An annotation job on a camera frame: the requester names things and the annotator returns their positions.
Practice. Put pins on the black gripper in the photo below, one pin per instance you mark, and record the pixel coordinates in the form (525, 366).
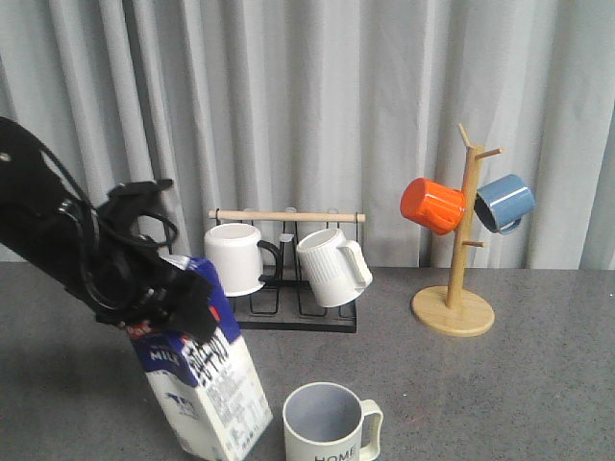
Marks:
(121, 271)

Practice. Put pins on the blue white milk carton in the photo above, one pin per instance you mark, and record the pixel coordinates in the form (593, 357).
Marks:
(209, 392)

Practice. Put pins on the cream mug with grey interior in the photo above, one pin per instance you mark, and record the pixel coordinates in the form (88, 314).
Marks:
(327, 421)

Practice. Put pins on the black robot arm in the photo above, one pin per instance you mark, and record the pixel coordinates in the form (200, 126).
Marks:
(34, 186)

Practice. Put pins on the white ribbed mug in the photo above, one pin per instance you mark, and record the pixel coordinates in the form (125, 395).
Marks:
(335, 267)

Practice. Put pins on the grey curtain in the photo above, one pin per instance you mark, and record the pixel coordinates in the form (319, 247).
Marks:
(330, 104)

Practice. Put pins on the orange mug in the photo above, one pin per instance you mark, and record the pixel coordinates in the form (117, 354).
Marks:
(433, 205)

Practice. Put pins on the wooden mug tree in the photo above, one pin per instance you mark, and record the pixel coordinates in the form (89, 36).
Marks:
(451, 309)

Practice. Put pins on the blue mug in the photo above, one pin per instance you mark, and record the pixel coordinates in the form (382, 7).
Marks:
(502, 204)

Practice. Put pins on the white mug with black handle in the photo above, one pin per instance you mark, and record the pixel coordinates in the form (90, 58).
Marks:
(235, 251)

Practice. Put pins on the black wire mug rack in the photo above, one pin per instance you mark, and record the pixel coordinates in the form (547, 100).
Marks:
(287, 302)

